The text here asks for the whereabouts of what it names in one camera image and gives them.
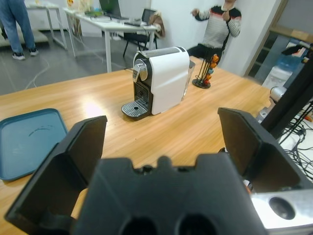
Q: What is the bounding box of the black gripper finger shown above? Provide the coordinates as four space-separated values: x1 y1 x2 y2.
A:
4 115 108 235
217 107 313 194

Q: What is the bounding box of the grey coffee machine lid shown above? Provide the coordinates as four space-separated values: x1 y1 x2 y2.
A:
136 46 188 59

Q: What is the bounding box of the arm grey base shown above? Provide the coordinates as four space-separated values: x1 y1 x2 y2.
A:
256 86 288 123

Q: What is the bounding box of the white capsule coffee machine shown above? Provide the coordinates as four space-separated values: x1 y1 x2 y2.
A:
121 46 196 121

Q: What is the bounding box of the teal plastic tray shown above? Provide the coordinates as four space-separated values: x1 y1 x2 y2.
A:
0 108 69 182

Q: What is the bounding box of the white water dispenser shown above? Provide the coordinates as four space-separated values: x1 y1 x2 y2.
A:
263 66 293 91

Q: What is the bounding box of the black capsule holder stand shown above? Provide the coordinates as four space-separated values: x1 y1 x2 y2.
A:
192 52 220 89

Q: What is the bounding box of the blue water jug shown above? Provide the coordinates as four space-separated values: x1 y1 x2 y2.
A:
276 52 303 71

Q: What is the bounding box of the clear water tank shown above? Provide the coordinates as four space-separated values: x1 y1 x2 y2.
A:
182 60 196 98

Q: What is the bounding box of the person in striped sweater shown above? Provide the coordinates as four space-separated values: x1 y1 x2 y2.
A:
187 0 243 66

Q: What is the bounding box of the person in blue jeans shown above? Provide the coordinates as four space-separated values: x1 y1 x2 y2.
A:
0 0 40 61

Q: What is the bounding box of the black office chair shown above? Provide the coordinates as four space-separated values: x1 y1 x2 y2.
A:
123 31 158 57

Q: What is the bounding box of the white office desk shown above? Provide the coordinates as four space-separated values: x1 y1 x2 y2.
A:
63 7 159 73
24 2 68 51

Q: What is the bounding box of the beige printed tote bag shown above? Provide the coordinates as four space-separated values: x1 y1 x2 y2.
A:
66 0 92 13

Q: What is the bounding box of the brown jacket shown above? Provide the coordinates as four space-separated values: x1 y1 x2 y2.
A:
149 12 166 39

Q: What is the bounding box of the small black monitor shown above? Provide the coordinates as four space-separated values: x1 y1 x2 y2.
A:
141 8 157 25

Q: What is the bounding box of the black floor cable tangle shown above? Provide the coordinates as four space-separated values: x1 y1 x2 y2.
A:
278 105 313 187

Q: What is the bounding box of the wooden shelf frame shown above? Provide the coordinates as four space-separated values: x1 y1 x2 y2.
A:
244 24 313 81

